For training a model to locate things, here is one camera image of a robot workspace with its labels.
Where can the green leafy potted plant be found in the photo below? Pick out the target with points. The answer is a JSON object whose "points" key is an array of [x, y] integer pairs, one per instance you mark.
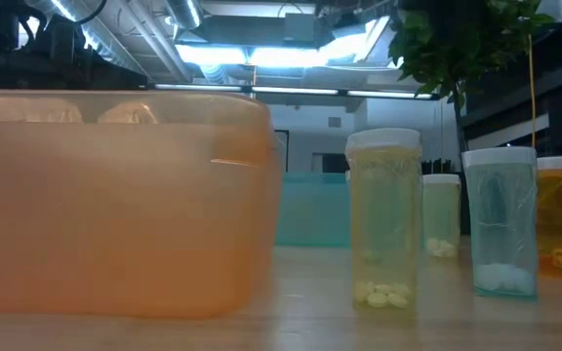
{"points": [[447, 39]]}

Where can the translucent teal plastic bin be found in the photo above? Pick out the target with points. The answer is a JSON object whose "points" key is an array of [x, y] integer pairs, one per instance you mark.
{"points": [[312, 209]]}

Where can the long ceiling strip light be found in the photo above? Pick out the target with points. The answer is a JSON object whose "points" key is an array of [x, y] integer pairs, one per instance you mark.
{"points": [[291, 90]]}

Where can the bright ceiling light panel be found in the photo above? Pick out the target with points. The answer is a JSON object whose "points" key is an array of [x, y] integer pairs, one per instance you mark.
{"points": [[261, 56]]}

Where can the translucent orange plastic bin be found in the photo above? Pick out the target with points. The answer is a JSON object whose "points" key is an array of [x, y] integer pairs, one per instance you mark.
{"points": [[115, 209]]}

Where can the grey ceiling box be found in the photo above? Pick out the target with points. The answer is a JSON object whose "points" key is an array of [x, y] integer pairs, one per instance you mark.
{"points": [[300, 27]]}

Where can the tall clear yellow pill bottle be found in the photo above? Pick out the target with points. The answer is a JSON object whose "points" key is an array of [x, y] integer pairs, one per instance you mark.
{"points": [[384, 219]]}

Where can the silver ventilation duct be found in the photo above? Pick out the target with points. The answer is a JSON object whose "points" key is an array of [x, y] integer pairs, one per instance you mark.
{"points": [[110, 49], [186, 12]]}

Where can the pale blue pill bottle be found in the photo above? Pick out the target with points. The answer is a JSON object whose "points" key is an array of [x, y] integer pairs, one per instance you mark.
{"points": [[500, 229]]}

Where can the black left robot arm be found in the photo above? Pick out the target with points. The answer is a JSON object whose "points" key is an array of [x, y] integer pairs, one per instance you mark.
{"points": [[56, 63]]}

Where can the small pale green pill bottle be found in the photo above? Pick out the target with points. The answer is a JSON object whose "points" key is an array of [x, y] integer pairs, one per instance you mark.
{"points": [[441, 214]]}

